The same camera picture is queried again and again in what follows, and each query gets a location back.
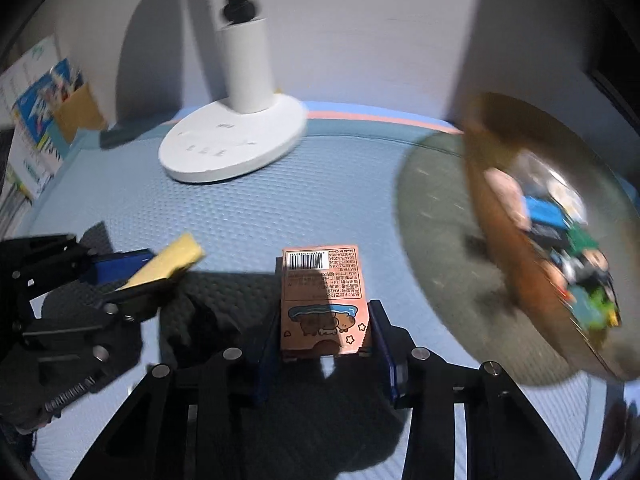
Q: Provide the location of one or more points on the pink toy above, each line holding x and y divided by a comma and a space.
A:
507, 195

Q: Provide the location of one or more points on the amber ribbed glass bowl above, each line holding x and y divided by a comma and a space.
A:
505, 270

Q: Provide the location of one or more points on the blue rectangular box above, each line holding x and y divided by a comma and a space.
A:
545, 212

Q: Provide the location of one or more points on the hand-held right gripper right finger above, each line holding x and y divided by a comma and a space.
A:
387, 360

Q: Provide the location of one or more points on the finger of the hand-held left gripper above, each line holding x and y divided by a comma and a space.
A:
115, 266
140, 300

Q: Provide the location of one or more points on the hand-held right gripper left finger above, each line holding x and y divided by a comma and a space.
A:
265, 360

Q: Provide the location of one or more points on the white desk lamp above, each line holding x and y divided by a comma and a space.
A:
235, 145

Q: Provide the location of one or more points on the printed paper sheets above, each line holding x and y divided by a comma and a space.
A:
20, 175

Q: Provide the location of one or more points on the pink printed box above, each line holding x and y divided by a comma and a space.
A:
320, 300

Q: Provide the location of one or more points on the bright green toy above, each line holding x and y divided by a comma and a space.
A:
597, 310

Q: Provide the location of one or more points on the colourful printed booklet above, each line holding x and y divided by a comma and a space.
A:
42, 105

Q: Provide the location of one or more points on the black and orange toy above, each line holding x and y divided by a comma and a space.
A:
580, 267

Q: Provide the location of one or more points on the blue desk mat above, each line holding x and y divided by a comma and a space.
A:
300, 200

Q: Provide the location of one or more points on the cardboard box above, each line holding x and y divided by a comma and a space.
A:
80, 112

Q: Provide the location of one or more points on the yellow block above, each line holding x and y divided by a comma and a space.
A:
170, 260

